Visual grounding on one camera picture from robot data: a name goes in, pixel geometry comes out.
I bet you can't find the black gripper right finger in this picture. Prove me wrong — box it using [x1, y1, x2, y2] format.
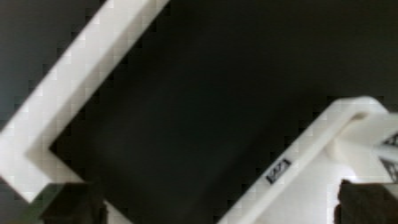
[335, 180, 398, 224]

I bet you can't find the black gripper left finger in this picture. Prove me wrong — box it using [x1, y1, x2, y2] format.
[39, 183, 108, 224]

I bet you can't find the white desk top tray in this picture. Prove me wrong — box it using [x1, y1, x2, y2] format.
[216, 97, 398, 224]

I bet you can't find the white desk leg with tag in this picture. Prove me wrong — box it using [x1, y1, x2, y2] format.
[371, 132, 398, 183]

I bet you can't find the white right fence bar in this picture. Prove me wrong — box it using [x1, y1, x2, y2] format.
[0, 0, 168, 161]

